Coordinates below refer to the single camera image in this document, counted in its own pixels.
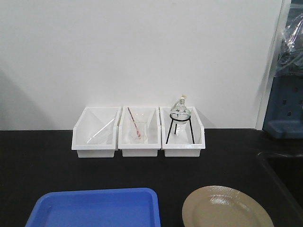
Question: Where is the left white storage bin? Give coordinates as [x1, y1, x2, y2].
[71, 107, 122, 158]

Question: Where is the middle white storage bin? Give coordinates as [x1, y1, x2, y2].
[118, 106, 161, 157]

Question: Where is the clear plastic bag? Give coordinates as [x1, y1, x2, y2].
[276, 13, 303, 77]

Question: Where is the blue perforated crate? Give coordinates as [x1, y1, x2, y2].
[263, 76, 303, 139]

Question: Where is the right white storage bin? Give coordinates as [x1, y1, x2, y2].
[160, 107, 205, 157]

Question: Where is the blue plastic tray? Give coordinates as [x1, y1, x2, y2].
[26, 188, 161, 227]

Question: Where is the white storage bin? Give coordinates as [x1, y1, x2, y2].
[118, 106, 161, 157]
[160, 107, 205, 157]
[71, 107, 122, 158]

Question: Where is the round glass flask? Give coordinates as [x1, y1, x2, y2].
[170, 95, 191, 120]

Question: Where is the beige plate with black rim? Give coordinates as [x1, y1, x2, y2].
[182, 185, 274, 227]

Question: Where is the black sink basin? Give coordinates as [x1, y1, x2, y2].
[257, 152, 303, 209]

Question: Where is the clear glass beaker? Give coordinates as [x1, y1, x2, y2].
[129, 113, 148, 144]

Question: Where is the black wire tripod stand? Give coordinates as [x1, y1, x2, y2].
[165, 114, 195, 144]

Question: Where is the clear glass stirring rod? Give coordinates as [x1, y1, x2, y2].
[86, 119, 114, 145]

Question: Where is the red glass thermometer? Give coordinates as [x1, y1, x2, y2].
[127, 107, 141, 139]

